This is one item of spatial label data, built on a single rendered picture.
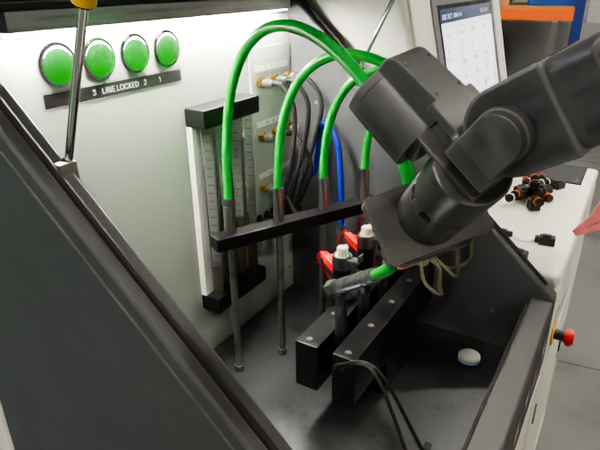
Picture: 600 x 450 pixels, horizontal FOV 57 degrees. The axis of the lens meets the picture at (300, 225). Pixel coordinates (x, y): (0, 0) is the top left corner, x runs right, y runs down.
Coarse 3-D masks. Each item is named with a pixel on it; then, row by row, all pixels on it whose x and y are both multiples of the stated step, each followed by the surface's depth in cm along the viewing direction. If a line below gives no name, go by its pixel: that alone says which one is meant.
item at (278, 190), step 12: (312, 60) 78; (324, 60) 77; (360, 60) 74; (372, 60) 73; (384, 60) 72; (300, 72) 79; (300, 84) 80; (288, 96) 82; (288, 108) 83; (276, 144) 86; (276, 156) 87; (276, 168) 88; (276, 180) 89; (276, 192) 89; (276, 204) 90; (276, 216) 91
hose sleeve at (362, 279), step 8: (360, 272) 62; (368, 272) 61; (336, 280) 66; (344, 280) 65; (352, 280) 63; (360, 280) 62; (368, 280) 61; (336, 288) 66; (344, 288) 65; (352, 288) 64
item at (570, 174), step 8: (552, 168) 152; (560, 168) 152; (568, 168) 152; (576, 168) 152; (584, 168) 152; (528, 176) 147; (552, 176) 146; (560, 176) 146; (568, 176) 146; (576, 176) 146; (584, 176) 146; (576, 184) 141
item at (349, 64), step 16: (256, 32) 66; (272, 32) 65; (304, 32) 59; (320, 32) 58; (240, 48) 70; (336, 48) 56; (240, 64) 72; (352, 64) 55; (224, 112) 78; (224, 128) 79; (224, 144) 81; (224, 160) 82; (224, 176) 83; (224, 192) 84; (384, 272) 58
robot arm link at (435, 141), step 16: (432, 128) 39; (416, 144) 39; (432, 144) 38; (448, 144) 38; (416, 160) 42; (432, 160) 39; (448, 160) 38; (432, 176) 38; (448, 176) 38; (416, 192) 42; (432, 192) 39; (448, 192) 38; (464, 192) 37; (496, 192) 38; (432, 208) 41; (448, 208) 39; (464, 208) 38; (480, 208) 38; (448, 224) 42; (464, 224) 42
